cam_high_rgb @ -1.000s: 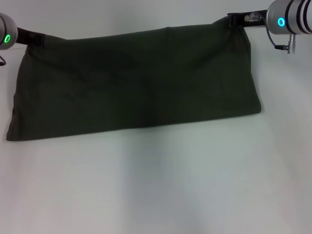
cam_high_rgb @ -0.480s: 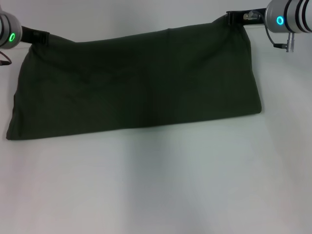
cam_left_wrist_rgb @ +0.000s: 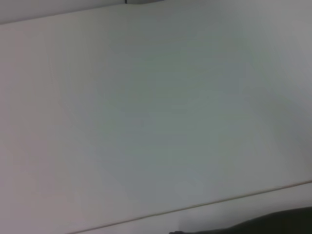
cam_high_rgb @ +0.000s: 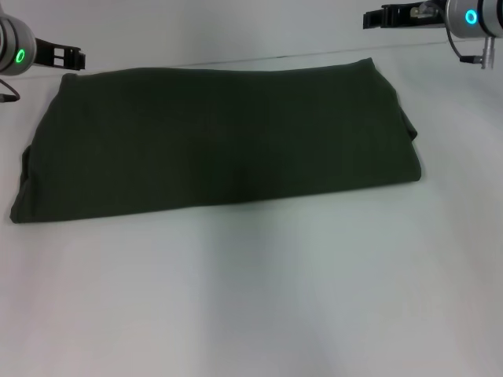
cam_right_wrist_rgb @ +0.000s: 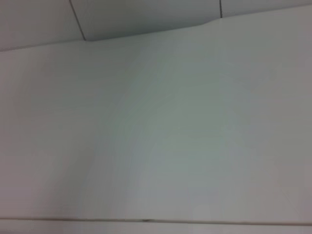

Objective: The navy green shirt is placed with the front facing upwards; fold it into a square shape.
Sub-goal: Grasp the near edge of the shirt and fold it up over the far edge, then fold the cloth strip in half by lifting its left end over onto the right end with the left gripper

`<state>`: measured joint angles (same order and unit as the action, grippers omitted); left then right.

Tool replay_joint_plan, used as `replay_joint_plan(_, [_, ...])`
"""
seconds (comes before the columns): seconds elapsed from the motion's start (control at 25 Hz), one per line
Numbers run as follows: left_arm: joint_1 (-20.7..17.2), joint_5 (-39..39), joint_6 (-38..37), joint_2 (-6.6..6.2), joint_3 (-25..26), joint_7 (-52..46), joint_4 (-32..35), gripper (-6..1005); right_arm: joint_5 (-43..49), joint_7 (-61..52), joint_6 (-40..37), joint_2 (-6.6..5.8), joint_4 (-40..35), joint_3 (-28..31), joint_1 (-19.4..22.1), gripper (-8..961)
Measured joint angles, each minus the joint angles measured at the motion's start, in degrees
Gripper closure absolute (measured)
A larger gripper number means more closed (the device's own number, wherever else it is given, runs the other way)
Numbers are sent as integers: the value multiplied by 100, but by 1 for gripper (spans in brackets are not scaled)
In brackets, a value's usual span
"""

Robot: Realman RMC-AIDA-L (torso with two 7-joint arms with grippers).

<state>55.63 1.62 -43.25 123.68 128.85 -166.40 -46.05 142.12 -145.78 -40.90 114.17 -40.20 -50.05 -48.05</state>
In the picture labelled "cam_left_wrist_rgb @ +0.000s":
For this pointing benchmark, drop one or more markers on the dark green printed t-shirt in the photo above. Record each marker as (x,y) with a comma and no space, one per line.
(268,223)

